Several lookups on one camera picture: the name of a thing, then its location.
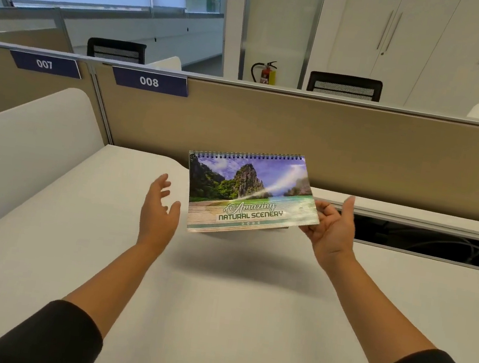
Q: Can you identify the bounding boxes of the blue desk number plate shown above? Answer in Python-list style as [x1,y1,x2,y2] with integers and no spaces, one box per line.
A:
[7,50,84,79]
[110,65,191,98]

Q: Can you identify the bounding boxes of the grey cables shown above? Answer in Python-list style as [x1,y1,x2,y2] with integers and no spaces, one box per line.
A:
[372,223,479,268]

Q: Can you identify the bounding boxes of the wide beige desk partition panel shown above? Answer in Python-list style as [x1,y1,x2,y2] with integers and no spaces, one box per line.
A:
[78,59,479,224]

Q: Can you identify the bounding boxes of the person's left forearm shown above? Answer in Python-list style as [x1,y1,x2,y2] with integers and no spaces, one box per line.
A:
[0,217,170,363]

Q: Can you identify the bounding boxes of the red fire extinguisher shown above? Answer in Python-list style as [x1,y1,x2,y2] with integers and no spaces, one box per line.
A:
[249,59,279,86]

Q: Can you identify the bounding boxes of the spiral-bound scenery desk calendar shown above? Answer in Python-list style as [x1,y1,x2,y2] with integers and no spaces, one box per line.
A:
[178,139,329,250]

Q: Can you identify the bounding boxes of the desk cable tray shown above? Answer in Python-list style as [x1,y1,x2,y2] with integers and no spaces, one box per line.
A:
[304,196,479,273]

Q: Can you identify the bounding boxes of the black mesh office chair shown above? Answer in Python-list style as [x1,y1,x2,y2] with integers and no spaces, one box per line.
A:
[306,70,384,103]
[86,36,148,65]

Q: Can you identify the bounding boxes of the white storage cabinet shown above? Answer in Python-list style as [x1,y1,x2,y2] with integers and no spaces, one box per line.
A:
[322,0,479,118]

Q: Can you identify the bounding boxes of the grey framed partition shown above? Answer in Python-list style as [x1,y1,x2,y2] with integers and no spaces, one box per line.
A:
[0,0,80,55]

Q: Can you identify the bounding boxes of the frosted glass door panel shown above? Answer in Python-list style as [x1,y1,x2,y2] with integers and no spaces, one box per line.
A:
[233,0,327,92]

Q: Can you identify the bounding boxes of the narrow beige desk partition panel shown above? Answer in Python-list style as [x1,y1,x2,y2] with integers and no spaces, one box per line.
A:
[0,42,123,145]

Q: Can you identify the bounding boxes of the white rounded side divider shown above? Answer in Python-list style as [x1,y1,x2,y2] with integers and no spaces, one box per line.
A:
[0,77,113,277]

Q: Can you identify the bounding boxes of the person's right hand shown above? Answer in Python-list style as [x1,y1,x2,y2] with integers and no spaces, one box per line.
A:
[294,190,365,274]

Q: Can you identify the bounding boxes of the person's left hand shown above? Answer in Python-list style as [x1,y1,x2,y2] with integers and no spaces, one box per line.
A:
[136,171,186,253]

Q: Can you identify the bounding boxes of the person's right forearm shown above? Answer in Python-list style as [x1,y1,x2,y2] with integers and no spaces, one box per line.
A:
[311,249,479,363]

